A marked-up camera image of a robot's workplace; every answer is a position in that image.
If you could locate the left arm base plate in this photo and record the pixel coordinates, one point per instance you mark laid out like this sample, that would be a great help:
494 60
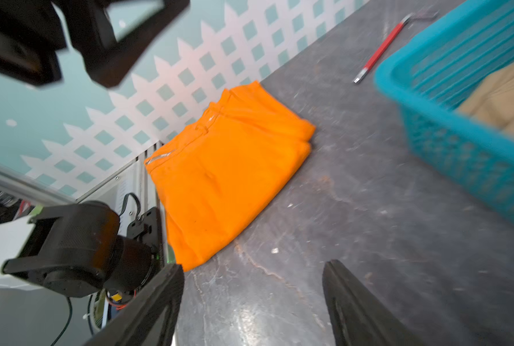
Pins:
148 229

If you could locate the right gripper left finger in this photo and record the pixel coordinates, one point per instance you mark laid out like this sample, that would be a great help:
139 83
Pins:
157 304

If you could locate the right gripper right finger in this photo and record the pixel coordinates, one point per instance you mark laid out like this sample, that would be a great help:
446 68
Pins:
357 317

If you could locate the orange pants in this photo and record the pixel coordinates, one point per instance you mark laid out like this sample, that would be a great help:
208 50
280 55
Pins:
219 173

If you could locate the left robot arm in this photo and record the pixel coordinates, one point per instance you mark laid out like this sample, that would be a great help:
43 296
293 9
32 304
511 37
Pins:
74 249

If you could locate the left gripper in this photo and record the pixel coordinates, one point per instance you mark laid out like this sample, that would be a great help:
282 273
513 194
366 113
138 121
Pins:
31 33

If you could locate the teal plastic basket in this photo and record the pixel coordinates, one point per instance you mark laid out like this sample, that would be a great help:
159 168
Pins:
436 79

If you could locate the red handled hex wrench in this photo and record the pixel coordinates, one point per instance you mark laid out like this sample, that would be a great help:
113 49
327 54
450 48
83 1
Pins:
416 16

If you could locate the tan pants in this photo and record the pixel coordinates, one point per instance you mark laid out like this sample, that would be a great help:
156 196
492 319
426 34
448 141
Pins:
492 102

